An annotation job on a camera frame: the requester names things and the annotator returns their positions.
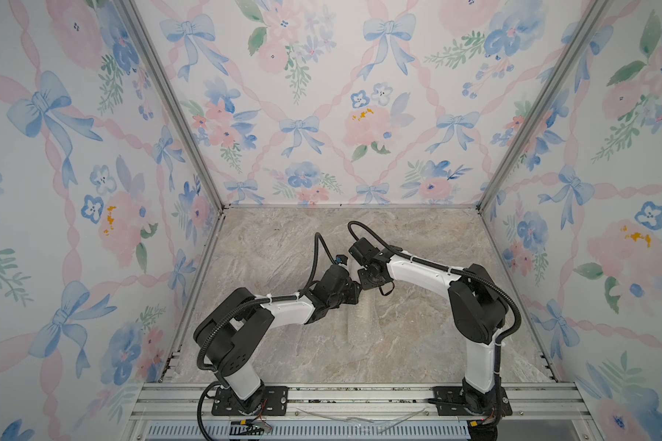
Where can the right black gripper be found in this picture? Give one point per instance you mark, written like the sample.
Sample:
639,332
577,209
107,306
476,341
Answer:
364,282

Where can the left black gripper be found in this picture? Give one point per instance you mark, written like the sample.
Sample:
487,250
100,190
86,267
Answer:
353,294

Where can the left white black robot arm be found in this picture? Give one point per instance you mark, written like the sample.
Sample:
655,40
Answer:
230,335

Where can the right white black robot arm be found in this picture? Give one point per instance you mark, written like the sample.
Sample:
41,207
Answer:
483,313

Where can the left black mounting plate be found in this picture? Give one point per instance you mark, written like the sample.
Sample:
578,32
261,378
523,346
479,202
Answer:
266,401

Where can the black mounting plate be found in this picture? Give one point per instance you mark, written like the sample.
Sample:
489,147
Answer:
455,401
266,401

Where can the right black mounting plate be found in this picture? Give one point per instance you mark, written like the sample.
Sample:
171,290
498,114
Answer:
455,401

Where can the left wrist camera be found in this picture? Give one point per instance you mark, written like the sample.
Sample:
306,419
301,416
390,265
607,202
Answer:
341,260

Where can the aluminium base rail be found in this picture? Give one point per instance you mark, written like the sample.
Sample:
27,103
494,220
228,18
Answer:
528,401

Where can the left aluminium corner post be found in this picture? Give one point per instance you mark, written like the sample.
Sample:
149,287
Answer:
143,43

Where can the aluminium corner post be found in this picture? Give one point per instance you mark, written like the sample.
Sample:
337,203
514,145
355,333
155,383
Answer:
583,32
143,43

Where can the white slotted cable duct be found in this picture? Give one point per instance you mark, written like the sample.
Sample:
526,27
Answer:
328,430

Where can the right aluminium corner post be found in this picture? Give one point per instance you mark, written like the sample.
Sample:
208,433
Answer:
583,32

